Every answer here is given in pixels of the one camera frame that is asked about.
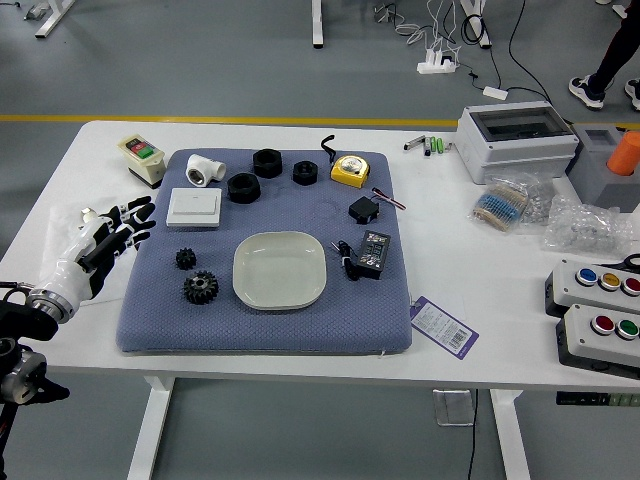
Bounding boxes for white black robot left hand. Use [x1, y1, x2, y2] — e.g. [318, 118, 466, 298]
[37, 196, 157, 304]

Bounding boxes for big black gear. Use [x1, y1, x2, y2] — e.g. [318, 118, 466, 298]
[182, 269, 219, 305]

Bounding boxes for big black hex nut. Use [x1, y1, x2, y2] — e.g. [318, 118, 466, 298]
[227, 172, 260, 204]
[252, 148, 284, 179]

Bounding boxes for small black hex nut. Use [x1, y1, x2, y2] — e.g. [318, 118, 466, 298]
[292, 160, 319, 186]

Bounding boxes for grey distribution box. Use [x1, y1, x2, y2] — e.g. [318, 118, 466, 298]
[454, 101, 581, 185]

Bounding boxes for grey three-button control box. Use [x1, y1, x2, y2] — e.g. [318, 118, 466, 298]
[544, 258, 640, 319]

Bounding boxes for grey red-green button box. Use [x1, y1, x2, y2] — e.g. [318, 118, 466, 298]
[555, 303, 640, 380]

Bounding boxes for white pipe tee fitting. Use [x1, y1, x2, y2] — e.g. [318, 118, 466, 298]
[185, 153, 227, 189]

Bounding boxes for white square plate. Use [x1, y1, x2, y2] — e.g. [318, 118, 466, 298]
[232, 230, 328, 312]

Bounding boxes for blue-grey cushion mat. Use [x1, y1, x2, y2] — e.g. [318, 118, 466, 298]
[115, 148, 414, 357]

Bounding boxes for white background table leg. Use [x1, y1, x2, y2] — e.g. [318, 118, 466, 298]
[459, 0, 494, 50]
[34, 0, 76, 40]
[312, 0, 325, 50]

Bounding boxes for yellow tape measure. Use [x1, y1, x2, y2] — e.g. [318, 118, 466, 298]
[320, 134, 372, 190]

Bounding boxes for black digital display module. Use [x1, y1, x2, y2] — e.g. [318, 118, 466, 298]
[330, 229, 392, 282]

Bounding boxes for purple paper tag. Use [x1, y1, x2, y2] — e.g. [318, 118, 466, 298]
[408, 295, 480, 361]

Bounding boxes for white power strip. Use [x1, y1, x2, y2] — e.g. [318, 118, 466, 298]
[416, 47, 460, 76]

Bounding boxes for clear bag of resistors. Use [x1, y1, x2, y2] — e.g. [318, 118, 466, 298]
[468, 174, 532, 234]

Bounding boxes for clear bag of screws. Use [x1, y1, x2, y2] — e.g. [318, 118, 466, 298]
[519, 172, 564, 236]

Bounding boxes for bubble wrap bag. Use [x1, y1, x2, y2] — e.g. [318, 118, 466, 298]
[542, 193, 635, 260]

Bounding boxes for grey block holder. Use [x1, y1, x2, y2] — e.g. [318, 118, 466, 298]
[565, 123, 640, 214]

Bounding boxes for black table height controller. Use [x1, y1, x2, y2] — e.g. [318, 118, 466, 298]
[555, 391, 640, 407]

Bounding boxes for orange cylinder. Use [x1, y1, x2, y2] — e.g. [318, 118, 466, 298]
[606, 130, 640, 177]

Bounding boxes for person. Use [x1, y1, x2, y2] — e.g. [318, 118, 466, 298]
[568, 0, 640, 111]

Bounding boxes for cream red-green switch box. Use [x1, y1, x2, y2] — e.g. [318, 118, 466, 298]
[117, 133, 167, 190]

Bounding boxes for white wall switch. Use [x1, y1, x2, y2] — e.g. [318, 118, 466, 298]
[165, 187, 223, 231]

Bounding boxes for black servo with wires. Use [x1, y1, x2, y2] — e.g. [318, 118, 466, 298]
[348, 187, 407, 226]

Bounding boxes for grey under-table bracket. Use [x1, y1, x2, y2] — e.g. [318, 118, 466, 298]
[432, 388, 475, 427]

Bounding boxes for black hanging cable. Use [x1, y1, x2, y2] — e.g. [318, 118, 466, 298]
[467, 389, 479, 480]

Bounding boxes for white floor cable bundle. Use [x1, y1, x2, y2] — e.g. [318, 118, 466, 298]
[394, 0, 464, 51]

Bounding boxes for black coiled floor cable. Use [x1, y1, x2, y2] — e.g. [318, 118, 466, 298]
[461, 13, 494, 49]

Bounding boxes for long black floor cable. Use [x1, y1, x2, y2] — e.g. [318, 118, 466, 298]
[507, 0, 574, 126]

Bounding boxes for black handled scissors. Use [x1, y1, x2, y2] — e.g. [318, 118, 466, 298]
[599, 253, 640, 274]

